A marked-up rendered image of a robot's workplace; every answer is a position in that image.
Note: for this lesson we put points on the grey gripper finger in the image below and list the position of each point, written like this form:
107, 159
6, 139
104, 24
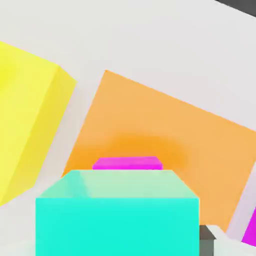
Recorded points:
208, 242

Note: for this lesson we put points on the small cyan cube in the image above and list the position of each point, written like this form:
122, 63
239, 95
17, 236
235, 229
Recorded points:
118, 220

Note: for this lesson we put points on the small magenta cube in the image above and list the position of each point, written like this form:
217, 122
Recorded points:
128, 163

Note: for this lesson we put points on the large magenta box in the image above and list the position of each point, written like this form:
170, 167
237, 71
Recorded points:
251, 232

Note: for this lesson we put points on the large orange box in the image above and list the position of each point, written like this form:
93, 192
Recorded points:
160, 124

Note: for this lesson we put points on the large yellow box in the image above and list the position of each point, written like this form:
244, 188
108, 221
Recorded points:
24, 112

